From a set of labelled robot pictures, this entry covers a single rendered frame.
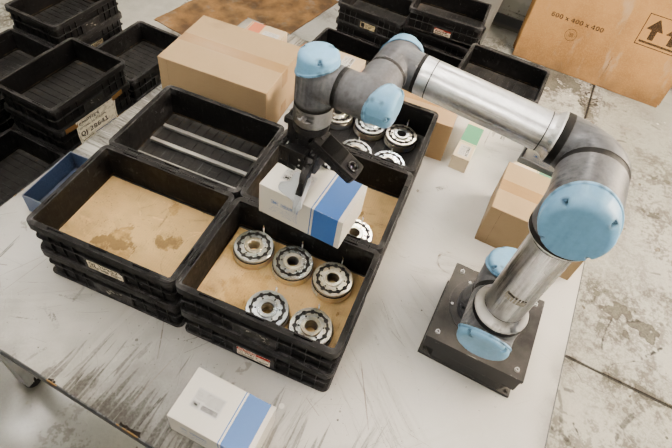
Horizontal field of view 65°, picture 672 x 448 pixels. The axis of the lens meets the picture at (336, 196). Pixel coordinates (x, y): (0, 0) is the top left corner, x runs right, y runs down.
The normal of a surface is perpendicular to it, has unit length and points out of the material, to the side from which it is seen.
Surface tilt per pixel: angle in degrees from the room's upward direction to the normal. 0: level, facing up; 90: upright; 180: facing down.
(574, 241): 83
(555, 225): 83
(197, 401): 0
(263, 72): 0
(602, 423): 0
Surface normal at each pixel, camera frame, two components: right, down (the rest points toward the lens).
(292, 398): 0.12, -0.65
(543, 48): -0.38, 0.41
